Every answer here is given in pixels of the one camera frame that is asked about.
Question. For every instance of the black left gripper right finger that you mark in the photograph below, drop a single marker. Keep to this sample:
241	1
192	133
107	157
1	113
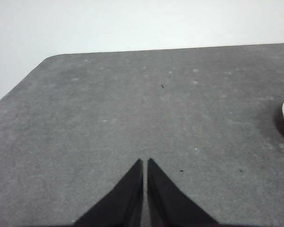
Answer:
165	203

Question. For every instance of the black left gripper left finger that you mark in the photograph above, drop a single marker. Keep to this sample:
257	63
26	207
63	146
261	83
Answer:
123	203

